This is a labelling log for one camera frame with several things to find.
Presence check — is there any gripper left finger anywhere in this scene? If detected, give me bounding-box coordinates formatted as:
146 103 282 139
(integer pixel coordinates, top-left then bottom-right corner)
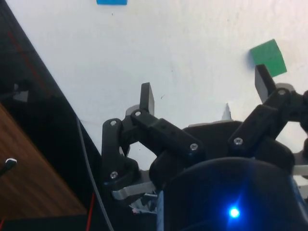
101 82 205 191

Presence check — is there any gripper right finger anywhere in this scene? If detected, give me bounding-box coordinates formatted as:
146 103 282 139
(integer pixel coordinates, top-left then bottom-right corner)
227 64 308 157

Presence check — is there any green cube block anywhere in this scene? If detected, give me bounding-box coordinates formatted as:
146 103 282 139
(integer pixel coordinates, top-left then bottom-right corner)
249 39 287 78

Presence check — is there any blue block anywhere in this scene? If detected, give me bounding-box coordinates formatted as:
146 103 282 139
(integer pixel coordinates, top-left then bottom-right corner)
96 0 128 6

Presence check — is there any grey cable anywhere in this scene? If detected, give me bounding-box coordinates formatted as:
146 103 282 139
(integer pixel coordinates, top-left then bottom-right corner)
76 117 114 231

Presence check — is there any red cable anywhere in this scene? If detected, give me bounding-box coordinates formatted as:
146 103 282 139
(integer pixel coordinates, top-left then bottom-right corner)
86 192 96 231

